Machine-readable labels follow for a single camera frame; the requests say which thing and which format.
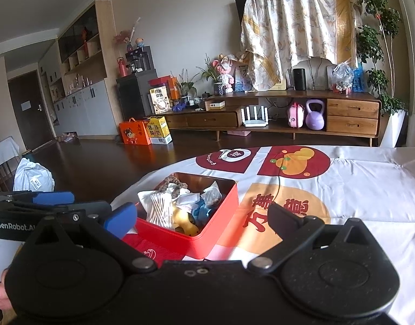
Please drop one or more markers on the blue glove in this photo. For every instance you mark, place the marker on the blue glove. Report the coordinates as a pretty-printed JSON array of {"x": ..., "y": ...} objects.
[{"x": 202, "y": 212}]

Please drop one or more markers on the small white box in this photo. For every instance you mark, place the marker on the small white box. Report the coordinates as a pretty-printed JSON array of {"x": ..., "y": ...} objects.
[{"x": 215, "y": 105}]

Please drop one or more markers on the white planter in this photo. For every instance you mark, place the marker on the white planter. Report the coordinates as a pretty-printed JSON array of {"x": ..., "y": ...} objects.
[{"x": 395, "y": 128}]

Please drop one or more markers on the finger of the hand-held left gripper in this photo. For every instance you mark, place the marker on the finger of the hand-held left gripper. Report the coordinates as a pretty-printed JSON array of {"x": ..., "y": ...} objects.
[
  {"x": 53, "y": 197},
  {"x": 82, "y": 211}
]

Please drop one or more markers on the yellow rubber toy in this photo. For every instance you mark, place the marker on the yellow rubber toy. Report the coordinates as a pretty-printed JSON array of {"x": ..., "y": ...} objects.
[{"x": 185, "y": 222}]

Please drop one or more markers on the floral cloth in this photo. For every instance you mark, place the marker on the floral cloth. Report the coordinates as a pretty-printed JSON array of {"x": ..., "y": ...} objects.
[{"x": 295, "y": 23}]

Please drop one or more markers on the red thermos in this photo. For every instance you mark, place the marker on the red thermos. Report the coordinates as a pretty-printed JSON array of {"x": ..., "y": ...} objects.
[{"x": 122, "y": 68}]

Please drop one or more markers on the wooden TV stand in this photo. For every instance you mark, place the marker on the wooden TV stand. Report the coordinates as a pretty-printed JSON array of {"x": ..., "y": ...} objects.
[{"x": 351, "y": 108}]

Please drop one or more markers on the small green plant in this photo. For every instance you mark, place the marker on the small green plant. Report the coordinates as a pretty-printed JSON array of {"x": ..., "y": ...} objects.
[{"x": 184, "y": 86}]

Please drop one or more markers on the vase of dried flowers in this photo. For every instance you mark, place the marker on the vase of dried flowers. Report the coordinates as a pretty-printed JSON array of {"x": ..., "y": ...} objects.
[{"x": 126, "y": 37}]

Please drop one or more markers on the black cabinet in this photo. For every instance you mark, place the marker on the black cabinet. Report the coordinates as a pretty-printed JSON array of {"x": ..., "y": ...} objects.
[{"x": 134, "y": 96}]

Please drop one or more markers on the pink plush doll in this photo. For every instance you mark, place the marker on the pink plush doll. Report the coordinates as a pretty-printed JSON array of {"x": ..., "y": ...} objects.
[{"x": 226, "y": 72}]

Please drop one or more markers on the clear plastic bag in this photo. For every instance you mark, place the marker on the clear plastic bag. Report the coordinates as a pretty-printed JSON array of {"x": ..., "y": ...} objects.
[{"x": 343, "y": 76}]

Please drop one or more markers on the tall potted tree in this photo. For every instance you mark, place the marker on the tall potted tree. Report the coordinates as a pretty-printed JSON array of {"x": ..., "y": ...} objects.
[{"x": 375, "y": 40}]

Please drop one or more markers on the red gift box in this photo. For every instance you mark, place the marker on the red gift box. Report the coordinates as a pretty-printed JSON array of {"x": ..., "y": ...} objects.
[{"x": 159, "y": 82}]

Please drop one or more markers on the blue bottle pack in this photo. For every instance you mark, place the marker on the blue bottle pack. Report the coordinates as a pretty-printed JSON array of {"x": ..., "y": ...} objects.
[{"x": 359, "y": 80}]

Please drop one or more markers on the white router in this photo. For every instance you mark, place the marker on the white router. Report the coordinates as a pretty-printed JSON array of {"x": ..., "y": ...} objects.
[{"x": 255, "y": 118}]

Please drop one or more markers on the brown door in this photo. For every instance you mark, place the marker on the brown door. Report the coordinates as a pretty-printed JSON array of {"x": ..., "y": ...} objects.
[{"x": 26, "y": 108}]

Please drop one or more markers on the pink small case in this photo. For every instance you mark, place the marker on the pink small case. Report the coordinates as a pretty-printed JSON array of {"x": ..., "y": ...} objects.
[{"x": 295, "y": 116}]

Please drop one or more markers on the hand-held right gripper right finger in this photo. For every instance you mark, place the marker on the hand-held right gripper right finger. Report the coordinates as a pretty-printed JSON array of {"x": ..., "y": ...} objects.
[{"x": 278, "y": 216}]

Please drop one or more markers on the plant in patterned pot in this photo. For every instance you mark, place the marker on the plant in patterned pot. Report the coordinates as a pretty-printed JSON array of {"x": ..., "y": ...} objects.
[{"x": 218, "y": 88}]

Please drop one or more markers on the blue printed box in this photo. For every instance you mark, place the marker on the blue printed box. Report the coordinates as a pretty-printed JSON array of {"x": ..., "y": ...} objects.
[{"x": 242, "y": 79}]

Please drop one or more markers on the pair of shoes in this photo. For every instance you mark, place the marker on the pair of shoes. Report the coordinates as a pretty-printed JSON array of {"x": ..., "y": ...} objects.
[{"x": 68, "y": 137}]

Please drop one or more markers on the black television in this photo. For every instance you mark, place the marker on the black television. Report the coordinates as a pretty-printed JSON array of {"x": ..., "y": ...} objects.
[{"x": 240, "y": 8}]

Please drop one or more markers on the purple kettlebell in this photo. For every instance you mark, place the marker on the purple kettlebell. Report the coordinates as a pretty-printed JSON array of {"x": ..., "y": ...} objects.
[{"x": 315, "y": 118}]

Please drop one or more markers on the cream gift box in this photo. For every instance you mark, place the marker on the cream gift box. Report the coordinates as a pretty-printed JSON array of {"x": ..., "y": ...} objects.
[{"x": 159, "y": 101}]

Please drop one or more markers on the chair with white cover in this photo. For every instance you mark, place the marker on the chair with white cover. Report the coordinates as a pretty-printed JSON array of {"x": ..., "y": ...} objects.
[{"x": 2, "y": 150}]

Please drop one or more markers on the white plastic bag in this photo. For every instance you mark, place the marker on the white plastic bag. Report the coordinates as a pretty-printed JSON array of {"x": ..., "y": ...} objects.
[{"x": 33, "y": 177}]

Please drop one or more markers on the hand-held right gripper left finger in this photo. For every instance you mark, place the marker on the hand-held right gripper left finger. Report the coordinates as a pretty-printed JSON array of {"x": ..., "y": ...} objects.
[{"x": 121, "y": 218}]

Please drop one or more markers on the standing air conditioner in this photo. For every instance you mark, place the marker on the standing air conditioner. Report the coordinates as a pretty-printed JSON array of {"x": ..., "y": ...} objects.
[{"x": 412, "y": 57}]

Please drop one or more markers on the black speaker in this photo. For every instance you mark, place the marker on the black speaker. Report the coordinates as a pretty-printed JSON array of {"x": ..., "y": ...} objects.
[{"x": 299, "y": 79}]

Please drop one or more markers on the wooden wall cabinet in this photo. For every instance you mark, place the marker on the wooden wall cabinet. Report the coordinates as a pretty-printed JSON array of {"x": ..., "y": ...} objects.
[{"x": 89, "y": 105}]

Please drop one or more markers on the blue toy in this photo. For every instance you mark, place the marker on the blue toy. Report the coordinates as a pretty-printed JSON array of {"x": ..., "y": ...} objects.
[{"x": 179, "y": 107}]

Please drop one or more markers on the flat pink box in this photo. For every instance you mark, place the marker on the flat pink box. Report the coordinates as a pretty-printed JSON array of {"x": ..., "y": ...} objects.
[{"x": 238, "y": 132}]

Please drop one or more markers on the black water dispenser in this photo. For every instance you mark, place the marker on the black water dispenser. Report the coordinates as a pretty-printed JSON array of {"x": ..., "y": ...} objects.
[{"x": 139, "y": 61}]

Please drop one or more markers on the orange tall box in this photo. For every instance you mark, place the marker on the orange tall box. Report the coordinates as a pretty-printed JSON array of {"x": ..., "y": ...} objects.
[{"x": 173, "y": 88}]

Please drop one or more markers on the red tin box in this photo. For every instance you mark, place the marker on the red tin box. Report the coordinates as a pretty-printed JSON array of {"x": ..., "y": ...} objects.
[{"x": 221, "y": 223}]

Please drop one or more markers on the bag of cotton swabs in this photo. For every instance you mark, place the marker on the bag of cotton swabs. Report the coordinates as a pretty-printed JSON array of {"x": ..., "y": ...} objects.
[{"x": 156, "y": 206}]

